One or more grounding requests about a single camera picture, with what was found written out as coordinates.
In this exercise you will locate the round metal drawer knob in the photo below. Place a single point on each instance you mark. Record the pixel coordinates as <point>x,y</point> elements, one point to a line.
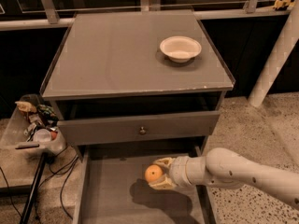
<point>142,130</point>

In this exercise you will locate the white cup in bin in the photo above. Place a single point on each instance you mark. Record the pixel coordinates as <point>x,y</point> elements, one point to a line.
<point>42,135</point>

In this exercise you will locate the yellow object on ledge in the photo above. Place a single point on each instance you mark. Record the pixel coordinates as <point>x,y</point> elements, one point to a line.
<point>282,4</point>

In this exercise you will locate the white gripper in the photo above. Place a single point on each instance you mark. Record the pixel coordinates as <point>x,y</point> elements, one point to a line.
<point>177,171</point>

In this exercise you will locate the grey top drawer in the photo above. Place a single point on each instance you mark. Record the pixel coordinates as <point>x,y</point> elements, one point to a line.
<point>81,132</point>

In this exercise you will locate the grey open middle drawer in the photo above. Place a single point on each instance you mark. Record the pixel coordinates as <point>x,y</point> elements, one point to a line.
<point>114,191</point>

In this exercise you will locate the clear plastic bin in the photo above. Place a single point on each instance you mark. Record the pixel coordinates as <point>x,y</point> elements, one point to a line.
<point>22,127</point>

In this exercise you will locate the white paper bowl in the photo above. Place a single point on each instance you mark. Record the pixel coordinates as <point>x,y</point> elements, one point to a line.
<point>180,49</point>

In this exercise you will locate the grey drawer cabinet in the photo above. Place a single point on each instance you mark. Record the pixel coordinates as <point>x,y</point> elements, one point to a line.
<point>112,67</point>

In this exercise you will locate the orange fruit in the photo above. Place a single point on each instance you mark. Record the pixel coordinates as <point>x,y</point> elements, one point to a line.
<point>153,173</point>

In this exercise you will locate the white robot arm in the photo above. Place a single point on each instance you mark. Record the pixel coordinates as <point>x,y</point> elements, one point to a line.
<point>223,168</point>

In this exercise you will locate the green snack bag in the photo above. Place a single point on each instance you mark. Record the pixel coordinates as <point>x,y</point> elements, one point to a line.
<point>48,112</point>

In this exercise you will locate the black metal stand leg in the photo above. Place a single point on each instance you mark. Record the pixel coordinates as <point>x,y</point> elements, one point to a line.
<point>26,213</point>

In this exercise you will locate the tan crumpled item in bin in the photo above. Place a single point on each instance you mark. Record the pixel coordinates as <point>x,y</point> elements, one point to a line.
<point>26,107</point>

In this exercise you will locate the metal railing ledge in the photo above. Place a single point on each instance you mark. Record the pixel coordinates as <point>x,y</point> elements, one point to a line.
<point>199,15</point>

